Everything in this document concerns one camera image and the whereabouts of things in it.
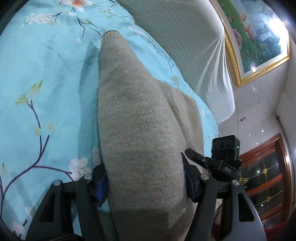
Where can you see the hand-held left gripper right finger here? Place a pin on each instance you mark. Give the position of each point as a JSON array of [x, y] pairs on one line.
[[190, 185]]

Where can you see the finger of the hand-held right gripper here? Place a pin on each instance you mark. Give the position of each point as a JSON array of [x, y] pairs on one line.
[[195, 155]]

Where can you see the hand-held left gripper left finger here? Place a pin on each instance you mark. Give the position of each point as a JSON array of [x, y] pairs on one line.
[[101, 187]]

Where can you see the beige knitted sweater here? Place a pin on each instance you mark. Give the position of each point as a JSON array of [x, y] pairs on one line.
[[138, 127]]

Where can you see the wooden glass door cabinet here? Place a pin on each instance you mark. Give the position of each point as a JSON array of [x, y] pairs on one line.
[[266, 166]]

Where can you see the red rug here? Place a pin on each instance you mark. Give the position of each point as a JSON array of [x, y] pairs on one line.
[[276, 231]]

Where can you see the white striped padded headboard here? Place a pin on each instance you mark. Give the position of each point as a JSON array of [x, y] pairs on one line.
[[185, 46]]

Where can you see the blue floral bedsheet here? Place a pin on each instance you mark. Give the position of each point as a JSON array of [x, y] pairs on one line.
[[46, 81]]

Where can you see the gold framed landscape painting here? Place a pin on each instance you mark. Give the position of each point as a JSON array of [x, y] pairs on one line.
[[256, 30]]

